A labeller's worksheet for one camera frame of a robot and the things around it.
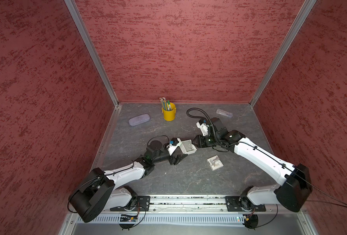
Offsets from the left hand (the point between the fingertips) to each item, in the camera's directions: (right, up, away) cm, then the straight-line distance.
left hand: (182, 151), depth 80 cm
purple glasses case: (-32, +17, +26) cm, 45 cm away
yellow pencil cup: (-9, +20, +28) cm, 36 cm away
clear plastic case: (+35, +22, +34) cm, 53 cm away
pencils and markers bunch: (-11, +28, +23) cm, 38 cm away
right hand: (+6, +4, -2) cm, 8 cm away
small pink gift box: (+20, -9, +7) cm, 23 cm away
